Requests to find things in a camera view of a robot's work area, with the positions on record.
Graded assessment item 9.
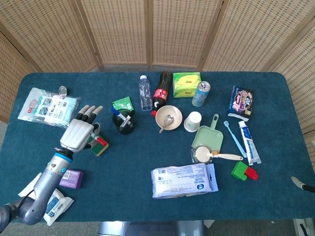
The white and blue toothpaste tube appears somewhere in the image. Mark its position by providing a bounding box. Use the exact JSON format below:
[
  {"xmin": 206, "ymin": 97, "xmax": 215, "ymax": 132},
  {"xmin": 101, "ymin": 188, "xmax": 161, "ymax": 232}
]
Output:
[{"xmin": 237, "ymin": 120, "xmax": 262, "ymax": 166}]

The teal table cloth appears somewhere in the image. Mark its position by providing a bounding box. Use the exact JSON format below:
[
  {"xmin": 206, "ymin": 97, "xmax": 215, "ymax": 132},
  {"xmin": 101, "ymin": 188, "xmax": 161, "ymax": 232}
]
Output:
[{"xmin": 0, "ymin": 71, "xmax": 315, "ymax": 223}]

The red cap whiteboard marker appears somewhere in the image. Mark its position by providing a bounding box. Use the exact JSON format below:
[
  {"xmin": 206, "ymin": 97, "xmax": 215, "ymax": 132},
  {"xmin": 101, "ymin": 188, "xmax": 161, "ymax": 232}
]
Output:
[{"xmin": 90, "ymin": 133, "xmax": 107, "ymax": 146}]

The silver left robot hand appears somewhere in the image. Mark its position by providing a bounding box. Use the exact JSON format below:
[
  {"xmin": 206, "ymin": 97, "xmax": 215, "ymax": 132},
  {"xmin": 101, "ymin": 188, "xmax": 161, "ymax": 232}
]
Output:
[{"xmin": 59, "ymin": 104, "xmax": 104, "ymax": 153}]

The beige bowl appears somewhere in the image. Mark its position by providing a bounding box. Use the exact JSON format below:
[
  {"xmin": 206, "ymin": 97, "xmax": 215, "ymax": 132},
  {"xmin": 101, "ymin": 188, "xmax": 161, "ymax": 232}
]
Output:
[{"xmin": 155, "ymin": 105, "xmax": 184, "ymax": 131}]

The dark blue snack package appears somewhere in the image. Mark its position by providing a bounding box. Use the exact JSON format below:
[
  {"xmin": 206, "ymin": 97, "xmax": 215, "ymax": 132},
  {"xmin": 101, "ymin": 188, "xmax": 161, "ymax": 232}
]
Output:
[{"xmin": 227, "ymin": 86, "xmax": 254, "ymax": 122}]

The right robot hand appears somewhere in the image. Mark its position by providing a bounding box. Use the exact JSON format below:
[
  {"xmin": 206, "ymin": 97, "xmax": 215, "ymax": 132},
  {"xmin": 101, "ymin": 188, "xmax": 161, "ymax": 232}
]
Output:
[{"xmin": 290, "ymin": 176, "xmax": 315, "ymax": 194}]

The light blue toothbrush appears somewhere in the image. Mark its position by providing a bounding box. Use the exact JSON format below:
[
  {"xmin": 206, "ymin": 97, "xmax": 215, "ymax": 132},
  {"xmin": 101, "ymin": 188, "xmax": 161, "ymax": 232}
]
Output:
[{"xmin": 223, "ymin": 120, "xmax": 248, "ymax": 159}]

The metal spoon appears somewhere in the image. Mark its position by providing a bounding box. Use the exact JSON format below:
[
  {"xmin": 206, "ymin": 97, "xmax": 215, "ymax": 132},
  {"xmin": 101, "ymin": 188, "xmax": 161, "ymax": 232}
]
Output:
[{"xmin": 158, "ymin": 114, "xmax": 175, "ymax": 134}]

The blue cap marker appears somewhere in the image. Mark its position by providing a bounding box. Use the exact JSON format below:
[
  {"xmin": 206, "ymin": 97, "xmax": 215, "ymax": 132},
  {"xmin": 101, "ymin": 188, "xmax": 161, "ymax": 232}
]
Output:
[{"xmin": 110, "ymin": 107, "xmax": 131, "ymax": 125}]

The white paper cup stack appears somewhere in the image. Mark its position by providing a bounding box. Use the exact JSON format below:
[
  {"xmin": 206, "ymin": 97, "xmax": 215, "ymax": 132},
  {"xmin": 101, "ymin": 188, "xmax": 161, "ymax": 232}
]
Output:
[{"xmin": 183, "ymin": 111, "xmax": 203, "ymax": 133}]

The small white wipes packet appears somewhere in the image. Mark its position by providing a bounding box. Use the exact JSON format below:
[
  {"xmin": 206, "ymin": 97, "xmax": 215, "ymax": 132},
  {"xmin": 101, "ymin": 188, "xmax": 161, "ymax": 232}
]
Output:
[{"xmin": 18, "ymin": 172, "xmax": 75, "ymax": 227}]

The black cap marker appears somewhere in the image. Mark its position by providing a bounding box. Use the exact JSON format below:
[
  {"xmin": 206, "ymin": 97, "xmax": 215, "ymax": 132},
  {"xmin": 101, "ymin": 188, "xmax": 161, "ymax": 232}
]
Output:
[{"xmin": 120, "ymin": 111, "xmax": 136, "ymax": 128}]

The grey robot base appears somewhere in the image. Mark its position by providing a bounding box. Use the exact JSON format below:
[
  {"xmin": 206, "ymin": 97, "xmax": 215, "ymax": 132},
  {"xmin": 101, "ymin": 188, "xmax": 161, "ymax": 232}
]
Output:
[{"xmin": 98, "ymin": 220, "xmax": 205, "ymax": 236}]

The cream handled brush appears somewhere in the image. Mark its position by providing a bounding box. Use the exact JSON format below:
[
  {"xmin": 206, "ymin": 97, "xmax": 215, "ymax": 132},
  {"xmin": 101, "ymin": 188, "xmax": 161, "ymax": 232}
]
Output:
[{"xmin": 191, "ymin": 145, "xmax": 244, "ymax": 164}]

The large white wipes pack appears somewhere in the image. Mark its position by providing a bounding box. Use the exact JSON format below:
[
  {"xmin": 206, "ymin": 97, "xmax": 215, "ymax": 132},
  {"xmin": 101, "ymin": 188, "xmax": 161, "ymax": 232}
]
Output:
[{"xmin": 150, "ymin": 162, "xmax": 219, "ymax": 200}]

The green tissue pack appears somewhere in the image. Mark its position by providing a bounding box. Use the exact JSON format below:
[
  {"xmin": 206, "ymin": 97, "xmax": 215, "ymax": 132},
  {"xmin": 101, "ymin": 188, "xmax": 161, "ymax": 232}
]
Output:
[{"xmin": 172, "ymin": 71, "xmax": 202, "ymax": 99}]

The small green sachet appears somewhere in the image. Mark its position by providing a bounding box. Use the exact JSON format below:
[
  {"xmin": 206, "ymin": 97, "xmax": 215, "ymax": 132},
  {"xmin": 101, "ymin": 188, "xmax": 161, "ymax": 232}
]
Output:
[{"xmin": 112, "ymin": 96, "xmax": 135, "ymax": 115}]

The packaged light blue towel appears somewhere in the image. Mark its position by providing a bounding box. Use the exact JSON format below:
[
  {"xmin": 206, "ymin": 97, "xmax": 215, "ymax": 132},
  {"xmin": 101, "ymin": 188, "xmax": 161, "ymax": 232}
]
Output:
[{"xmin": 17, "ymin": 87, "xmax": 82, "ymax": 129}]

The green toy block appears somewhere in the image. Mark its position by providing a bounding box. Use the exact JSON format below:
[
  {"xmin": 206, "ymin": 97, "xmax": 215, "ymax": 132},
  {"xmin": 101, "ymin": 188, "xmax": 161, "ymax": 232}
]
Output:
[{"xmin": 230, "ymin": 160, "xmax": 250, "ymax": 182}]

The green and yellow sponge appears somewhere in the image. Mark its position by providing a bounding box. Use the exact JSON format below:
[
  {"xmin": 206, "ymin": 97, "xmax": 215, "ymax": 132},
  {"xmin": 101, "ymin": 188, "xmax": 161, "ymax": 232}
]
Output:
[{"xmin": 89, "ymin": 134, "xmax": 110, "ymax": 157}]

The cola bottle with red cap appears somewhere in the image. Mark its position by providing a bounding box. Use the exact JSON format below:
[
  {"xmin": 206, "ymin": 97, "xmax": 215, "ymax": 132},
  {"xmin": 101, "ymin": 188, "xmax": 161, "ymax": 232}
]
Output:
[{"xmin": 151, "ymin": 71, "xmax": 173, "ymax": 117}]

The clear plastic water bottle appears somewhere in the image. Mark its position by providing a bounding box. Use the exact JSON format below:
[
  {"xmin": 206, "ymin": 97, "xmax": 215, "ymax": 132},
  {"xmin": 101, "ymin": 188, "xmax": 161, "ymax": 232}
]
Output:
[{"xmin": 138, "ymin": 74, "xmax": 154, "ymax": 112}]

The red toy block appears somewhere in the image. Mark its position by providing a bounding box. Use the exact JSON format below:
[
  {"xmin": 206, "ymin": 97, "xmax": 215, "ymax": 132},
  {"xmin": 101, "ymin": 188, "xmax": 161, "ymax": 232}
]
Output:
[{"xmin": 244, "ymin": 166, "xmax": 260, "ymax": 181}]

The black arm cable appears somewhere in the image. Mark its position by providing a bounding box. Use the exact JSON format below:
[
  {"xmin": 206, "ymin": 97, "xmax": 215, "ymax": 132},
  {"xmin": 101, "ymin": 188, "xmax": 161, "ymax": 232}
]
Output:
[{"xmin": 16, "ymin": 188, "xmax": 35, "ymax": 206}]

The light green dustpan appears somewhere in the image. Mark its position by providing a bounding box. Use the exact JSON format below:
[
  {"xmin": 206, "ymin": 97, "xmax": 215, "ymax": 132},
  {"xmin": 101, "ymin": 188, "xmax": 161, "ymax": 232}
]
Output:
[{"xmin": 191, "ymin": 113, "xmax": 224, "ymax": 151}]

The woven bamboo folding screen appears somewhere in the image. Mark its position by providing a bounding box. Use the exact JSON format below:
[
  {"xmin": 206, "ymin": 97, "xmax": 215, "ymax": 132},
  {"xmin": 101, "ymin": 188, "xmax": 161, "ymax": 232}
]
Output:
[{"xmin": 0, "ymin": 0, "xmax": 315, "ymax": 150}]

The black mesh pen holder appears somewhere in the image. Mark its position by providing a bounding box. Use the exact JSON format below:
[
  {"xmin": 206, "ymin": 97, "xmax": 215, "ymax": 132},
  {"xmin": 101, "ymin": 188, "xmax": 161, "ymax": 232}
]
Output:
[{"xmin": 111, "ymin": 110, "xmax": 136, "ymax": 135}]

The light blue drink can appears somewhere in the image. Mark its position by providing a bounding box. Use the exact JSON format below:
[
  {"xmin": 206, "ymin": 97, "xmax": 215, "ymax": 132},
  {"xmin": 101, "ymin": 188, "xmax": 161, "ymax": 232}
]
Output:
[{"xmin": 191, "ymin": 81, "xmax": 211, "ymax": 108}]

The purple box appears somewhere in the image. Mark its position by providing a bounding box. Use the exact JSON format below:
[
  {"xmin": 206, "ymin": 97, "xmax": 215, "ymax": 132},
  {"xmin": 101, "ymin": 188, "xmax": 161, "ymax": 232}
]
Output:
[{"xmin": 59, "ymin": 169, "xmax": 85, "ymax": 190}]

